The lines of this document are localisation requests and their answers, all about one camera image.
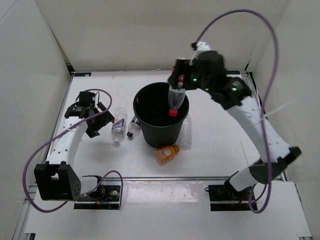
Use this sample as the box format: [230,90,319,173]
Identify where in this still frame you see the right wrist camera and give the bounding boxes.
[191,41,211,52]

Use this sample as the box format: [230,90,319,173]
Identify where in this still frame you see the clear unlabelled plastic bottle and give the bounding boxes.
[178,114,192,151]

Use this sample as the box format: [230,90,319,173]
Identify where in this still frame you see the clear bottle red label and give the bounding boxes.
[168,75,186,117]

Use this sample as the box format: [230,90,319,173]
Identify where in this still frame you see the clear bottle blue label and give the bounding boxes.
[111,107,128,145]

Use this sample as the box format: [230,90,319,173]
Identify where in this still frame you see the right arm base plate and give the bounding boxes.
[204,184,251,212]

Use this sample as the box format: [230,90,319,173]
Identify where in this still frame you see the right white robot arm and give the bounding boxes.
[168,50,302,200]

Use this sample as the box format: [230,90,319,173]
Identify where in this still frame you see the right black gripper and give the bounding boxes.
[166,60,213,95]

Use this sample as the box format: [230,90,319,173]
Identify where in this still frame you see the black plastic bin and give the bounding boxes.
[133,82,190,149]

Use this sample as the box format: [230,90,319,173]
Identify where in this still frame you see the clear bottle black cap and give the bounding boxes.
[126,116,141,139]

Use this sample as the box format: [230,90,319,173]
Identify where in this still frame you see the orange juice bottle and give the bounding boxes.
[155,145,180,165]

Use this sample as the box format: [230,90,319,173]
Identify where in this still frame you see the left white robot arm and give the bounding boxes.
[34,91,114,201]

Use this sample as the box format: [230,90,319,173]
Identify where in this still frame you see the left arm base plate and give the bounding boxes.
[73,183,123,210]

